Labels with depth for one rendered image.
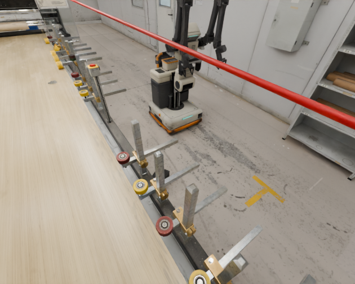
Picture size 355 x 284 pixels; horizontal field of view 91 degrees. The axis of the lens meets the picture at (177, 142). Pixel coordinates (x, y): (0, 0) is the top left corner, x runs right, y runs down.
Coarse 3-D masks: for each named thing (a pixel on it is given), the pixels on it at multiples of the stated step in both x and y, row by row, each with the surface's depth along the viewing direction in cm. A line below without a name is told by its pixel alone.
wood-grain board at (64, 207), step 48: (0, 48) 258; (48, 48) 263; (0, 96) 158; (48, 96) 160; (0, 144) 114; (48, 144) 115; (96, 144) 116; (0, 192) 89; (48, 192) 90; (96, 192) 90; (0, 240) 73; (48, 240) 74; (96, 240) 74; (144, 240) 74
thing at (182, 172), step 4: (192, 164) 116; (196, 164) 117; (184, 168) 114; (188, 168) 114; (192, 168) 114; (176, 172) 111; (180, 172) 111; (184, 172) 111; (188, 172) 114; (172, 176) 109; (176, 176) 109; (180, 176) 111; (168, 180) 107; (172, 180) 108; (148, 188) 102; (152, 188) 102; (148, 192) 100; (152, 192) 102; (140, 196) 98; (144, 196) 100
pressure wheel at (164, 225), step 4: (164, 216) 81; (160, 220) 80; (164, 220) 80; (168, 220) 80; (156, 224) 79; (160, 224) 79; (164, 224) 78; (168, 224) 79; (172, 224) 79; (156, 228) 78; (160, 228) 77; (164, 228) 78; (168, 228) 78; (172, 228) 78; (160, 232) 76; (164, 232) 76; (168, 232) 76; (164, 236) 78
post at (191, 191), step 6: (192, 186) 62; (186, 192) 64; (192, 192) 61; (186, 198) 67; (192, 198) 64; (186, 204) 69; (192, 204) 67; (186, 210) 72; (192, 210) 72; (186, 216) 75; (192, 216) 77; (186, 222) 79; (192, 222) 82; (186, 228) 82
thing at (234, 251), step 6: (258, 228) 87; (252, 234) 85; (246, 240) 83; (234, 246) 81; (240, 246) 81; (228, 252) 79; (234, 252) 79; (222, 258) 77; (228, 258) 77; (222, 264) 76; (210, 276) 73
